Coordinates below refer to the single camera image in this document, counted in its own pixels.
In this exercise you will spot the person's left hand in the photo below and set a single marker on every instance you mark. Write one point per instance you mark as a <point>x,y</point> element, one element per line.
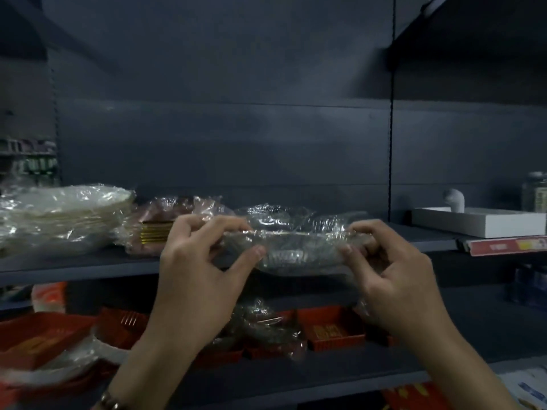
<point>192,294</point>

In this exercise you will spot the person's right hand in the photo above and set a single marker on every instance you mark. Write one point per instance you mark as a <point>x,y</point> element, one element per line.
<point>406,294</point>

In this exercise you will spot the row of red base trays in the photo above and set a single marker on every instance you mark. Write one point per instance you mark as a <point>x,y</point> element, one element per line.
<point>218,358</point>

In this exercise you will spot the rose pink rectangular tray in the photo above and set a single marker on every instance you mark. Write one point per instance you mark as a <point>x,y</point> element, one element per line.
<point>128,239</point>

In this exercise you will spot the stack of white plates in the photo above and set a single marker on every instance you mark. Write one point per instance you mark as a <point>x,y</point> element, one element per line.
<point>64,217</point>

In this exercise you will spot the dark metal shelf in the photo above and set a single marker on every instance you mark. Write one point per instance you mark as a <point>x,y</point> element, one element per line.
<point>256,145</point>

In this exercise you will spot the white bowl set box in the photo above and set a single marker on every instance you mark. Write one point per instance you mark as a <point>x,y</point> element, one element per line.
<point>478,222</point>

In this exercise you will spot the dark blue bottles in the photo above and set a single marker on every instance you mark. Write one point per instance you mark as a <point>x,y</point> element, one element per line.
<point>530,290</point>

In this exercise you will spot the orange white bag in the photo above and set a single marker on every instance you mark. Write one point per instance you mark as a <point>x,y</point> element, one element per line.
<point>49,298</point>

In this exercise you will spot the white paper card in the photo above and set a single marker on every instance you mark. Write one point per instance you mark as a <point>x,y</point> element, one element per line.
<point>525,388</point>

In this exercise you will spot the row of clear bottles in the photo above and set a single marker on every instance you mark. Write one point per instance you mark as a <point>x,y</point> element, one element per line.
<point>536,194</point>

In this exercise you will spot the rack of green packets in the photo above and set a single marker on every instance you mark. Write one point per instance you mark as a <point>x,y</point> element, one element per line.
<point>34,166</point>

